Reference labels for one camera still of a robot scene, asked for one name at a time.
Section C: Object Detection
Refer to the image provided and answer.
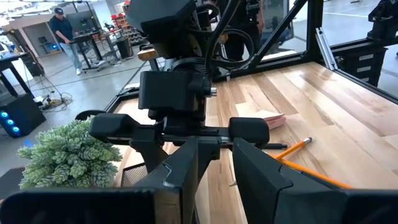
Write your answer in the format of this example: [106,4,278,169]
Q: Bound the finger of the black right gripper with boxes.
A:
[129,138,175,174]
[197,138,221,182]

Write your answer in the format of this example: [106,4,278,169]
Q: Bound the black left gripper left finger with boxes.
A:
[0,136,200,224]

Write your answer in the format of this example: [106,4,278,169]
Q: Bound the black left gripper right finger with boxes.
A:
[232,137,398,224]

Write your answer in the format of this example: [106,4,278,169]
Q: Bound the orange pencil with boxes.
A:
[269,152,354,190]
[275,136,313,161]

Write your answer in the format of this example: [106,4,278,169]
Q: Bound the pink sticky note pad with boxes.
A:
[239,109,287,131]

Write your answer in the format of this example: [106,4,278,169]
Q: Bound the green artificial potted plant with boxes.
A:
[17,117,124,190]

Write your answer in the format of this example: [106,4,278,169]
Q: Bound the person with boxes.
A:
[217,0,265,62]
[49,6,84,76]

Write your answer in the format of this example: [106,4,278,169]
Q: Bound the shelf with red bins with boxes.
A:
[110,1,147,46]

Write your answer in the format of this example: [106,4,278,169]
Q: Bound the black computer with blue lights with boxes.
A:
[0,93,47,138]

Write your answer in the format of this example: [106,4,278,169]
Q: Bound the black background desk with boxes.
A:
[70,29,122,71]

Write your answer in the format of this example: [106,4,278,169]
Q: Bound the black drawer unit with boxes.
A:
[334,46,388,88]

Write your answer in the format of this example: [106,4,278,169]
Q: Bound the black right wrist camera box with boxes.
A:
[138,70,214,113]

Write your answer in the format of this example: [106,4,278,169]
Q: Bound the black right camera cable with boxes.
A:
[169,0,256,97]

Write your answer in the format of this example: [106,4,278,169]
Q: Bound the silver frame bracket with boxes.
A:
[315,27,338,71]

